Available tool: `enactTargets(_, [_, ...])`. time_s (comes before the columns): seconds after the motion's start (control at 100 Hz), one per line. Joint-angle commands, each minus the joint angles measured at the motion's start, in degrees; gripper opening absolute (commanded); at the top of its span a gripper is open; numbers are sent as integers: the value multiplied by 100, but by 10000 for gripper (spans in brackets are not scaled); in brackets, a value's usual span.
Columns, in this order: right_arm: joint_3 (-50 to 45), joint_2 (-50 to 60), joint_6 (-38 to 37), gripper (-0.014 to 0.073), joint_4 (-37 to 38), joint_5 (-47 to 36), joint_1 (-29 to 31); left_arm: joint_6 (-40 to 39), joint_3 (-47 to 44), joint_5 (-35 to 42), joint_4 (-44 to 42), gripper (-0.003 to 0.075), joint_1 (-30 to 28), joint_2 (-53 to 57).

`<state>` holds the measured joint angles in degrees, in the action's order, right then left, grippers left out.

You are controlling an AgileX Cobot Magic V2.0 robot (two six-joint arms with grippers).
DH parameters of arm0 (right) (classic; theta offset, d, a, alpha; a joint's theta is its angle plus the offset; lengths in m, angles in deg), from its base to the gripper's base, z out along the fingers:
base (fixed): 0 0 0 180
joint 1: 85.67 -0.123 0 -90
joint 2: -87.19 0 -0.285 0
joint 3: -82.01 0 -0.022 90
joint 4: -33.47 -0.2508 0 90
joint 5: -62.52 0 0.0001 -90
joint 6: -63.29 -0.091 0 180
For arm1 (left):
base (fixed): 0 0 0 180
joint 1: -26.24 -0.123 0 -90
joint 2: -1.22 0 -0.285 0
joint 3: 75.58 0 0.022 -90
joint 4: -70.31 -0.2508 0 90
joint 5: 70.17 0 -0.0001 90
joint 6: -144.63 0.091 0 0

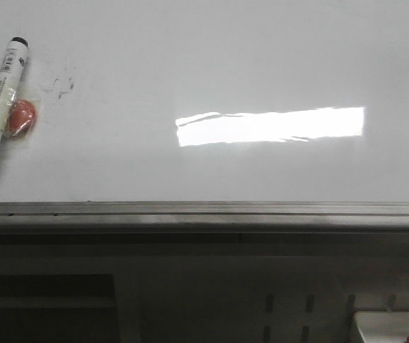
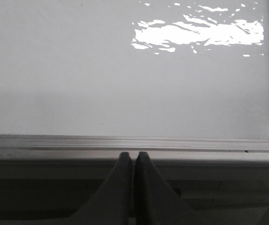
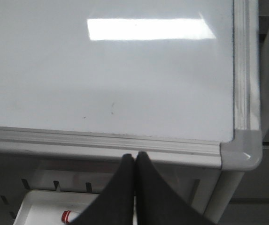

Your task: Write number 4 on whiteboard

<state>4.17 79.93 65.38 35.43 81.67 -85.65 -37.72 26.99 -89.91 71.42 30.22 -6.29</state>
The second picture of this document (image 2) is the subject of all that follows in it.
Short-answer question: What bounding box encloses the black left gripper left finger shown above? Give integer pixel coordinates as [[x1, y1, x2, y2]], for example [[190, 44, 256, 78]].
[[67, 152, 132, 225]]

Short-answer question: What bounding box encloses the aluminium whiteboard frame rail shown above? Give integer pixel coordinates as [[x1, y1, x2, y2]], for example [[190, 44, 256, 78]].
[[0, 135, 269, 166]]

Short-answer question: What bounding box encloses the white whiteboard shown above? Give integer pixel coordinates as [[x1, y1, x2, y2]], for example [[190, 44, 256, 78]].
[[0, 0, 269, 139]]

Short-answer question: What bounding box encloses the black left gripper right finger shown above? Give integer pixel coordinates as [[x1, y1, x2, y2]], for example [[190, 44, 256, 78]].
[[134, 152, 202, 225]]

